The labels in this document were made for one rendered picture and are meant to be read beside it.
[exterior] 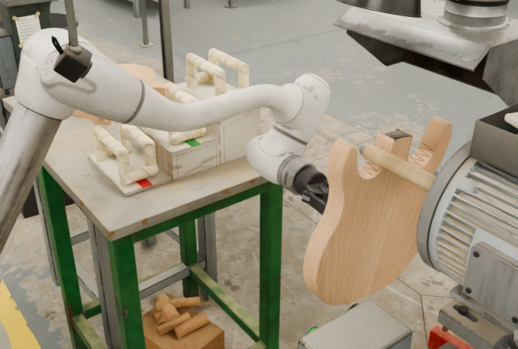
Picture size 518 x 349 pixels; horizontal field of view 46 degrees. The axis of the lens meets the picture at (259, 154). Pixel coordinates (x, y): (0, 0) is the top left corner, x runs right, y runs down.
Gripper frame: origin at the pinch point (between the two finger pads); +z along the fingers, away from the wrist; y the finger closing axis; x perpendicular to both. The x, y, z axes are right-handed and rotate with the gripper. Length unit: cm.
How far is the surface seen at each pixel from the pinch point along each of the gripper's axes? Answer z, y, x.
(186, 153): -58, 11, -7
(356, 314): 25.4, 29.8, 2.2
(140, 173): -61, 23, -13
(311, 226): -116, -108, -90
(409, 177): 15.1, 9.9, 18.7
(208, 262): -100, -33, -81
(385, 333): 31.0, 29.2, 2.4
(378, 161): 7.4, 9.8, 18.7
